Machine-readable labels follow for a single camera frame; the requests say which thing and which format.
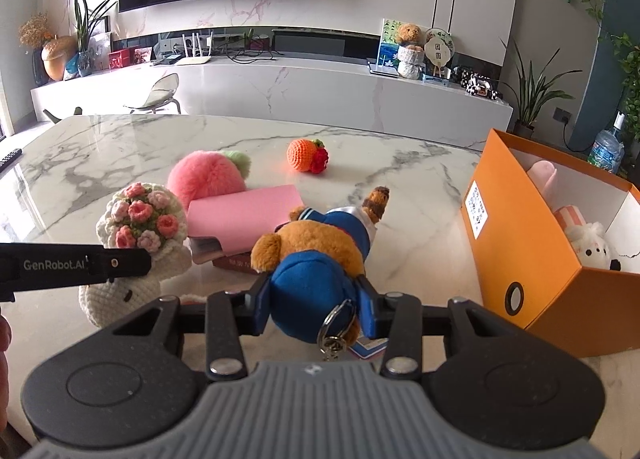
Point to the crochet orange with red flower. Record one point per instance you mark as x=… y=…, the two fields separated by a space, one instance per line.
x=302 y=156

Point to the orange acorn-shaped jar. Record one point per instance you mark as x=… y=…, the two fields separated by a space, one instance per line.
x=57 y=59

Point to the white marble television console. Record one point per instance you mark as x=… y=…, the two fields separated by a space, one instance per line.
x=310 y=89

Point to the black remote control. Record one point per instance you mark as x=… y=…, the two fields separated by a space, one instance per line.
x=9 y=159

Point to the small metal-legged chair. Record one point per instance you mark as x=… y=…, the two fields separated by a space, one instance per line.
x=155 y=96

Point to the pink fluffy peach plush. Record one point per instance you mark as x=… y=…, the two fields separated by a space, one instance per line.
x=205 y=179

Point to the red gift box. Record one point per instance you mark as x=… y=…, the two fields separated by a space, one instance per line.
x=119 y=59

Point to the blue green painting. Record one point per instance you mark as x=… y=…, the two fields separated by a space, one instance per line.
x=389 y=51

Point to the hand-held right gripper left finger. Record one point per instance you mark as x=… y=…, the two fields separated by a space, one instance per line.
x=264 y=306

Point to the pink wallet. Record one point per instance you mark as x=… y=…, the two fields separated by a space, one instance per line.
x=240 y=219

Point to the teddy bear bouquet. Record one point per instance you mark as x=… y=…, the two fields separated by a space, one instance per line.
x=411 y=56

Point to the dark red book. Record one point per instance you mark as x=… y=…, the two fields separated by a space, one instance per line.
x=232 y=261

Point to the round fan ornament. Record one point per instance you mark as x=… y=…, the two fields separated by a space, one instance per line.
x=439 y=46

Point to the white plush toy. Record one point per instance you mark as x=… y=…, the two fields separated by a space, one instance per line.
x=592 y=244

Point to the white router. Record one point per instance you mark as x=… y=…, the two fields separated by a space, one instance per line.
x=196 y=58

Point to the cow pattern figurines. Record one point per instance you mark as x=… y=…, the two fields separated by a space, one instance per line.
x=480 y=86

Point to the brown bear plush blue outfit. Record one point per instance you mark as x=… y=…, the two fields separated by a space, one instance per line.
x=315 y=259

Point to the orchid plant in blue pot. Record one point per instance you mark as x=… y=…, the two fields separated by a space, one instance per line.
x=85 y=39

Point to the person's left hand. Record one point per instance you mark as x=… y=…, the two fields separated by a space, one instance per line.
x=4 y=349

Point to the black wall socket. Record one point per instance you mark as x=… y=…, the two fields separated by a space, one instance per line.
x=562 y=115

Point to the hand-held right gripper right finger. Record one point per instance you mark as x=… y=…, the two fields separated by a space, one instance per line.
x=370 y=311

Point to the orange cardboard box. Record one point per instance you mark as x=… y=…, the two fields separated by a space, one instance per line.
x=525 y=264

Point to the white crochet flower bouquet doll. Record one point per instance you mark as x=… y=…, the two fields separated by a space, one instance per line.
x=140 y=219

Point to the dried flowers in vase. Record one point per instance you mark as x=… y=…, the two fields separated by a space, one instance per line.
x=35 y=34

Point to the red white blue card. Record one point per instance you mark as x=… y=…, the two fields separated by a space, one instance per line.
x=369 y=350

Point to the light pink pouch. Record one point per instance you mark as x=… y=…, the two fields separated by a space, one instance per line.
x=541 y=176

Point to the large water bottle with pump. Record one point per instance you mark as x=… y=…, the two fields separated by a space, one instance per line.
x=606 y=149

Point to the hanging ivy vine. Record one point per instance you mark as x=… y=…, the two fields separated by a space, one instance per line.
x=627 y=69

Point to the potted long-leaf plant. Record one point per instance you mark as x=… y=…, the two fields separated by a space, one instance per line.
x=530 y=94

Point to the pink striped plush item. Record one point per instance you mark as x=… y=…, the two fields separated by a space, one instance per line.
x=567 y=216

